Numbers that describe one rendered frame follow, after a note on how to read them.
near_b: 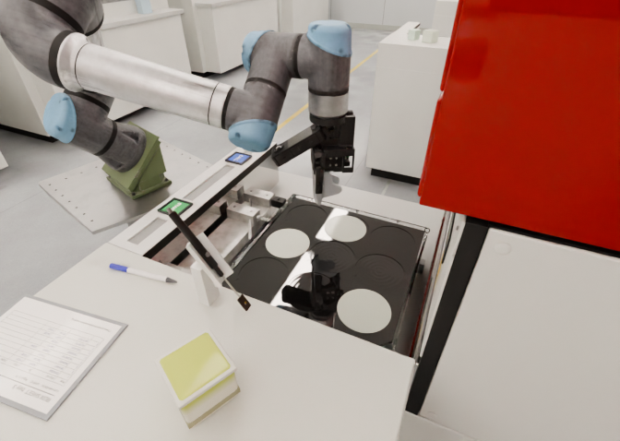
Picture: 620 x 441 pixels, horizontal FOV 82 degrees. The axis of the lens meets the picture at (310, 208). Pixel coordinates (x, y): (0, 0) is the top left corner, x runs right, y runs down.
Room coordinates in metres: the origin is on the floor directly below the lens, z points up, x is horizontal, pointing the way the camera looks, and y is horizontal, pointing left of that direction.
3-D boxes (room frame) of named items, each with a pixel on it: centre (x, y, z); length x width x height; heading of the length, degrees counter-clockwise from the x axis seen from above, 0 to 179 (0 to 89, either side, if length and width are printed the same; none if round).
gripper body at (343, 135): (0.66, -0.04, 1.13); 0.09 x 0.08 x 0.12; 95
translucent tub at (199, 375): (0.24, 0.14, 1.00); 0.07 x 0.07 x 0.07; 40
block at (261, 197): (0.81, 0.14, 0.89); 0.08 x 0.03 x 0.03; 66
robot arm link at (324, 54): (0.66, -0.03, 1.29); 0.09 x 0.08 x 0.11; 70
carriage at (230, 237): (0.66, 0.20, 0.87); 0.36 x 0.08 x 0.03; 156
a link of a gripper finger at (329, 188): (0.64, -0.04, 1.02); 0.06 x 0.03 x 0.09; 95
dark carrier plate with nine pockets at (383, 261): (0.57, -0.05, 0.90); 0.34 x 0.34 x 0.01; 66
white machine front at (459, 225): (0.65, -0.33, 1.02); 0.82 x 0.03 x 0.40; 156
